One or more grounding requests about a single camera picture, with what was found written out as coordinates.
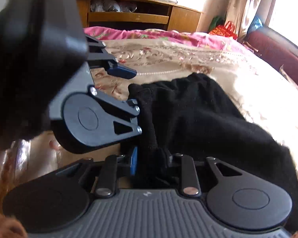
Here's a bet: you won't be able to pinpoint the floral satin bedspread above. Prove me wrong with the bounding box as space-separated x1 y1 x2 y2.
0 27 298 206

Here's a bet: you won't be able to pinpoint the wooden TV cabinet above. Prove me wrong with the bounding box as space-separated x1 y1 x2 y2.
76 0 202 33

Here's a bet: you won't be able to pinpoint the blue bag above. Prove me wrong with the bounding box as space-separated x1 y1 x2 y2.
247 15 263 34

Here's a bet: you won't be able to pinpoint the beige curtain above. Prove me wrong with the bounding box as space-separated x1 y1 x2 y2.
225 0 277 41

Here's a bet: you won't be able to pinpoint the red gift bag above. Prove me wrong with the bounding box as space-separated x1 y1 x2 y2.
209 21 238 40

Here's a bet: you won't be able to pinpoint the maroon bed headboard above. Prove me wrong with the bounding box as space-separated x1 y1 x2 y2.
243 26 298 85

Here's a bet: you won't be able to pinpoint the black pants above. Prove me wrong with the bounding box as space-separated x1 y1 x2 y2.
128 73 298 232

